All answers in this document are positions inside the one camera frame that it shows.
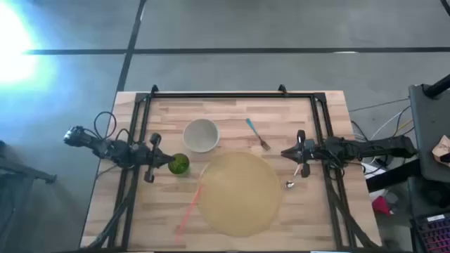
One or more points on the green glass cup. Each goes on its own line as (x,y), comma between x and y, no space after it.
(179,163)

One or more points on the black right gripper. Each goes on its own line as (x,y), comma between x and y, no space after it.
(306,151)

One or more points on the crumpled brown paper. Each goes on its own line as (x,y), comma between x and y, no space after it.
(442,149)

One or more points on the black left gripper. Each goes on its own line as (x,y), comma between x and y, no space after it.
(153,156)

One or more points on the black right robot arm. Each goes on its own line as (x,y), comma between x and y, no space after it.
(372,147)

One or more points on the white plastic piece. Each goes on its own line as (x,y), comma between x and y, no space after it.
(368,168)

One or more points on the red plastic straw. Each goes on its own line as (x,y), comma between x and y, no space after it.
(190,211)

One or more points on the red floor object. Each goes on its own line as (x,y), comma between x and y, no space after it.
(381,206)

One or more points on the black pole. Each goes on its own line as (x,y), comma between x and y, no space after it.
(437,88)

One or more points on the dark tripod stand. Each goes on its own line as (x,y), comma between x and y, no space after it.
(24,174)

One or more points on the black laptop keyboard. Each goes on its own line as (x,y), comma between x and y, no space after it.
(434,233)

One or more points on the white round bowl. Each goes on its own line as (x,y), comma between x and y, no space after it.
(201,135)

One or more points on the yellow round woven placemat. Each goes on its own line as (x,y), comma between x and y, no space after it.
(239,196)

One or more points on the grey side table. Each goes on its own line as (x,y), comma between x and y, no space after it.
(430,140)

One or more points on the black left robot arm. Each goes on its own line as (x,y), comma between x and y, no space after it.
(112,149)

